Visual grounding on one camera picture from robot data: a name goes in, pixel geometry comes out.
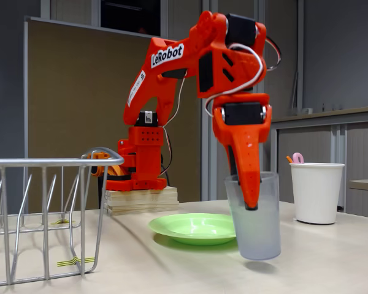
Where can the orange-red gripper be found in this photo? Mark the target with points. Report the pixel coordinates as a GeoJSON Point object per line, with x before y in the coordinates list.
{"type": "Point", "coordinates": [243, 130]}

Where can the orange plastic knife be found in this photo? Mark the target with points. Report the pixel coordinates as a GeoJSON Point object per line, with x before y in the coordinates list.
{"type": "Point", "coordinates": [289, 159]}

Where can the pink plastic fork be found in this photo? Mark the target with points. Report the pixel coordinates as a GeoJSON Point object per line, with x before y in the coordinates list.
{"type": "Point", "coordinates": [298, 154]}

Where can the translucent plastic tumbler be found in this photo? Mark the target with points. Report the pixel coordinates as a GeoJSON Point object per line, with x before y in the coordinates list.
{"type": "Point", "coordinates": [263, 232]}

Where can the green plastic plate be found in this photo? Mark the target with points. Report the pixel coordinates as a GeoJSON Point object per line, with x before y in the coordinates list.
{"type": "Point", "coordinates": [190, 226]}

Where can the orange-red robot arm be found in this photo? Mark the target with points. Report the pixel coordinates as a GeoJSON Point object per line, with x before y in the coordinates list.
{"type": "Point", "coordinates": [159, 82]}

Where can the white paper cup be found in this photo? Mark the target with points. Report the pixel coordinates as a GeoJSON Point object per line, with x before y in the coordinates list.
{"type": "Point", "coordinates": [316, 196]}

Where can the small white container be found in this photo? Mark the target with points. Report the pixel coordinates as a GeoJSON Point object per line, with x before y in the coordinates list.
{"type": "Point", "coordinates": [307, 111]}

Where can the leaning grey strip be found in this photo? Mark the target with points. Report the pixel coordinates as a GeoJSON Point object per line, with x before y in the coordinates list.
{"type": "Point", "coordinates": [295, 92]}

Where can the plywood base block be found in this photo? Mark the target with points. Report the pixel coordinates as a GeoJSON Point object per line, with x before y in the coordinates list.
{"type": "Point", "coordinates": [141, 202]}

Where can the grey shutter cabinet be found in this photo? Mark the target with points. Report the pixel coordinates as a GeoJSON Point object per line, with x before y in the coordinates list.
{"type": "Point", "coordinates": [362, 147]}

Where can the orange table clamp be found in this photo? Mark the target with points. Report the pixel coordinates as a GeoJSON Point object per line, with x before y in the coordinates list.
{"type": "Point", "coordinates": [116, 171]}

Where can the grey side desk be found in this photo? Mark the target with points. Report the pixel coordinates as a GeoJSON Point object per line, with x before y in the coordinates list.
{"type": "Point", "coordinates": [365, 184]}

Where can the yellow black tape marker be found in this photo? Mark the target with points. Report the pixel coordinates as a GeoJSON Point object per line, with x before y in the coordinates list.
{"type": "Point", "coordinates": [61, 222]}
{"type": "Point", "coordinates": [67, 262]}

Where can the dark glass window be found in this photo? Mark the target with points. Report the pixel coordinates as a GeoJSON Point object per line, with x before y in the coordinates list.
{"type": "Point", "coordinates": [125, 15]}

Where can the brown partition board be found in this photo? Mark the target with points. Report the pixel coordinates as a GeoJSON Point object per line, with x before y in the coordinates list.
{"type": "Point", "coordinates": [64, 92]}

